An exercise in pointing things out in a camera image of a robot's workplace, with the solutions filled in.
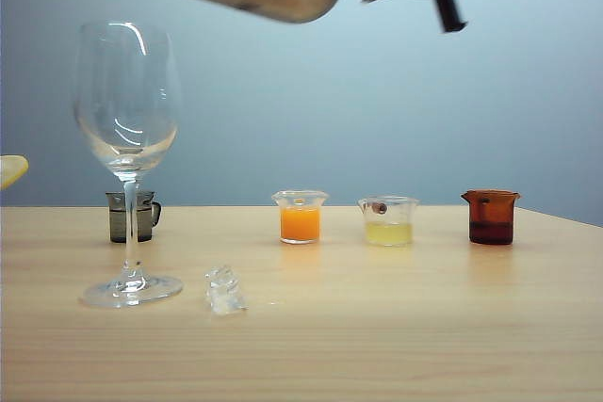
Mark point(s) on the clear ice cube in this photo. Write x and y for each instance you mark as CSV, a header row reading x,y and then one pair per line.
x,y
221,278
227,302

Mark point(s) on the smoky grey glass mug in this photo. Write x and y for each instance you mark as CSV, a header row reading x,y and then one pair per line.
x,y
145,223

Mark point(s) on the clear stemmed wine glass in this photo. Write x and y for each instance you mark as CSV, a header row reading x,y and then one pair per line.
x,y
127,228

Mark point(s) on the small beaker with orange juice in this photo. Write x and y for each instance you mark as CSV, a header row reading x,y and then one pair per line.
x,y
300,225

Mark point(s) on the clear beaker with yellow liquid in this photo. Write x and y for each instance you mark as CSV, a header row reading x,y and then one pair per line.
x,y
388,232

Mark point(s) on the amber glass beaker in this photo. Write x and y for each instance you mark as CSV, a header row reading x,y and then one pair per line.
x,y
491,228

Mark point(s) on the pale yellow lemon slice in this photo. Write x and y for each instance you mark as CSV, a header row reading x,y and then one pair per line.
x,y
11,171

